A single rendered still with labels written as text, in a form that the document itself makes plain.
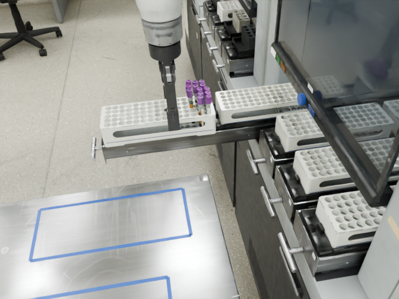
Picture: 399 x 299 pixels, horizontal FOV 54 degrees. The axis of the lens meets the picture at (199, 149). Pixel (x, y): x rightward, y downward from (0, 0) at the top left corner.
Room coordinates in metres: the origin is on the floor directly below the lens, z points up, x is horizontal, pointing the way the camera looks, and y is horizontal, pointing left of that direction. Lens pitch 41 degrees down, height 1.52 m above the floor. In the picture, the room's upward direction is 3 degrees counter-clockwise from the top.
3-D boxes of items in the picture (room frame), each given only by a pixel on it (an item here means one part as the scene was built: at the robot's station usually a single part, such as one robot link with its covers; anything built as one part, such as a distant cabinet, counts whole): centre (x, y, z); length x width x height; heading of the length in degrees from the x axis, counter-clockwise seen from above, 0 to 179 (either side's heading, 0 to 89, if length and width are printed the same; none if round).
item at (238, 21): (1.52, -0.19, 0.85); 0.12 x 0.02 x 0.06; 8
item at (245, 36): (1.37, -0.20, 0.85); 0.12 x 0.02 x 0.06; 7
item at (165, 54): (0.84, 0.07, 1.07); 0.08 x 0.07 x 0.09; 6
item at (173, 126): (0.79, 0.06, 0.93); 0.03 x 0.01 x 0.07; 96
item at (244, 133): (0.94, -0.03, 0.78); 0.73 x 0.14 x 0.09; 97
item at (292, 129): (0.83, -0.37, 0.83); 0.30 x 0.10 x 0.06; 97
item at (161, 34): (0.84, 0.07, 1.14); 0.09 x 0.09 x 0.06
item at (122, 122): (0.84, 0.11, 0.89); 0.30 x 0.10 x 0.06; 96
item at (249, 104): (0.96, -0.21, 0.83); 0.30 x 0.10 x 0.06; 97
